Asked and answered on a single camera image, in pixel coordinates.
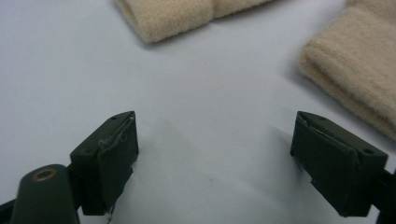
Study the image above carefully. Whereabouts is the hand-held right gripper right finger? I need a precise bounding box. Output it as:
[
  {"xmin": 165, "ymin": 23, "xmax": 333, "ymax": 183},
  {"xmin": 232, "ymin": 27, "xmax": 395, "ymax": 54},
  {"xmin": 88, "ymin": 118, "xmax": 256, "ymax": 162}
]
[{"xmin": 290, "ymin": 110, "xmax": 389, "ymax": 218}]

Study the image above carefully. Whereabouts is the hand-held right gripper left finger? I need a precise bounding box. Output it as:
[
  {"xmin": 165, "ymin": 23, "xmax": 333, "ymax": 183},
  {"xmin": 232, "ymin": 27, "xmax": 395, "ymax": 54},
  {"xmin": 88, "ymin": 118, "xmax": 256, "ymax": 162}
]
[{"xmin": 69, "ymin": 110, "xmax": 140, "ymax": 217}]

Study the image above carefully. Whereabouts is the beige knitted glove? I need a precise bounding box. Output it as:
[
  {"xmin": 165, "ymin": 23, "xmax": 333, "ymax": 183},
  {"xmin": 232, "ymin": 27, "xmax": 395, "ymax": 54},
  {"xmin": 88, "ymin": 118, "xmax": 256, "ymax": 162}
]
[
  {"xmin": 115, "ymin": 0, "xmax": 275, "ymax": 44},
  {"xmin": 299, "ymin": 0, "xmax": 396, "ymax": 141}
]

